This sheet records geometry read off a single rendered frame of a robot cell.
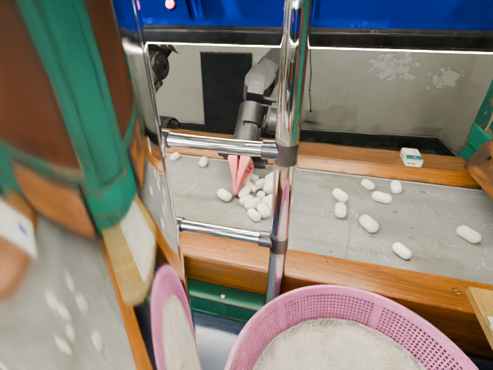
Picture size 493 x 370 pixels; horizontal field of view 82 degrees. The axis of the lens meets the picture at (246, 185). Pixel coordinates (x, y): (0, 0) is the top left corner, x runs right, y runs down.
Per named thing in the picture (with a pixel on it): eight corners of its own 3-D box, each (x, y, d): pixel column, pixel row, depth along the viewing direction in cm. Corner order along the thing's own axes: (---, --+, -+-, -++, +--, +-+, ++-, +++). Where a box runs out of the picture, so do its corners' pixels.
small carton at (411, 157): (399, 154, 71) (401, 147, 70) (414, 156, 71) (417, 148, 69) (404, 165, 66) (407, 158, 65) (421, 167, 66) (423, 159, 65)
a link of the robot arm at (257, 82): (249, 92, 70) (251, 70, 62) (294, 101, 70) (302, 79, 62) (240, 136, 67) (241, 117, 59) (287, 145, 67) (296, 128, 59)
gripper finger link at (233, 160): (255, 193, 54) (263, 148, 57) (220, 188, 56) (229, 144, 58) (260, 201, 61) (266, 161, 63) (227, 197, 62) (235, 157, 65)
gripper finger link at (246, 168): (243, 191, 55) (252, 147, 57) (208, 186, 56) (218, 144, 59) (249, 200, 61) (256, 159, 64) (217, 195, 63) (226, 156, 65)
